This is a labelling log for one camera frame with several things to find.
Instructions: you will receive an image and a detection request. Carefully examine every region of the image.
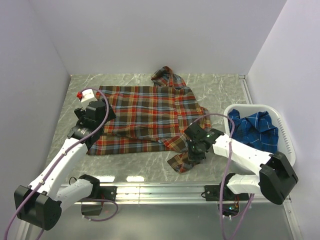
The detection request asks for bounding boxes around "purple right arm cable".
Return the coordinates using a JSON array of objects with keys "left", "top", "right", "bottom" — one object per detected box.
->
[{"left": 192, "top": 113, "right": 255, "bottom": 240}]

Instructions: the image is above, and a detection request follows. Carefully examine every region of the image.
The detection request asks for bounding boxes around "red plaid long sleeve shirt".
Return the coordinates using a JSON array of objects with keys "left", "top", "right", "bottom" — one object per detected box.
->
[{"left": 87, "top": 66, "right": 212, "bottom": 173}]

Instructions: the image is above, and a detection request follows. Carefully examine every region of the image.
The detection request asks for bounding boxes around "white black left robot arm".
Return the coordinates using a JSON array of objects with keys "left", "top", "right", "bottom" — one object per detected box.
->
[{"left": 14, "top": 100, "right": 116, "bottom": 231}]

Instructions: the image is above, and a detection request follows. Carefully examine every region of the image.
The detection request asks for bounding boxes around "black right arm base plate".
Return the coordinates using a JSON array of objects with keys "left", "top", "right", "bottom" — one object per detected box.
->
[{"left": 201, "top": 185, "right": 250, "bottom": 202}]

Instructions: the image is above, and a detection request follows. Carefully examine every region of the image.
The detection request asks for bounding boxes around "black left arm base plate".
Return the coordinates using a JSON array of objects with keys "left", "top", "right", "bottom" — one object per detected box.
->
[{"left": 97, "top": 186, "right": 117, "bottom": 201}]

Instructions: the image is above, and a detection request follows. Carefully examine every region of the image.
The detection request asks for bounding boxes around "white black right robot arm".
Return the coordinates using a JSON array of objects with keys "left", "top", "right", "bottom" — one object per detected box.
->
[{"left": 184, "top": 123, "right": 299, "bottom": 205}]

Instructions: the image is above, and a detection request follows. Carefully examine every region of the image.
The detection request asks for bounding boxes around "white plastic laundry basket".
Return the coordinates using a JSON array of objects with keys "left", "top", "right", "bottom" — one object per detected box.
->
[{"left": 224, "top": 104, "right": 296, "bottom": 166}]

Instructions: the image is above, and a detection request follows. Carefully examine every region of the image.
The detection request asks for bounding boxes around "aluminium mounting rail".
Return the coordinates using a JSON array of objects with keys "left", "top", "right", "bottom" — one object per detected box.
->
[{"left": 74, "top": 183, "right": 292, "bottom": 205}]

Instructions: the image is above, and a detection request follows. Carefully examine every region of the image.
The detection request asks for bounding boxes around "blue plaid shirt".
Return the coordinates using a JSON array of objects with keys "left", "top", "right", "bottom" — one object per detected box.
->
[{"left": 228, "top": 109, "right": 279, "bottom": 154}]

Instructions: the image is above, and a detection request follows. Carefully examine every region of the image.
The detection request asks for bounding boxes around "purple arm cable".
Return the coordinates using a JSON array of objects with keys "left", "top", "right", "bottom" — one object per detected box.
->
[
  {"left": 3, "top": 87, "right": 119, "bottom": 240},
  {"left": 192, "top": 113, "right": 255, "bottom": 240}
]

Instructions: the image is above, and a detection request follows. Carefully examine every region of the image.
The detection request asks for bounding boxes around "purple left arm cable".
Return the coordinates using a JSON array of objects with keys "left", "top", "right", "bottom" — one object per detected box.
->
[{"left": 3, "top": 87, "right": 119, "bottom": 240}]

